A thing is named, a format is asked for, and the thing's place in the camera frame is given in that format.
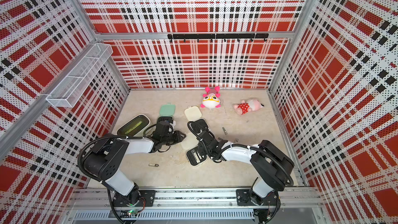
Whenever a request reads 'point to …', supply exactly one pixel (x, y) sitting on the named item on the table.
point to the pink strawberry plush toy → (250, 105)
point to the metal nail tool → (225, 131)
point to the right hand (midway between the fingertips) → (204, 145)
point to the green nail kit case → (166, 112)
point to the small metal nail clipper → (154, 165)
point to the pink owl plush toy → (211, 100)
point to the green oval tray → (135, 125)
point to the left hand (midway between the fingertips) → (187, 135)
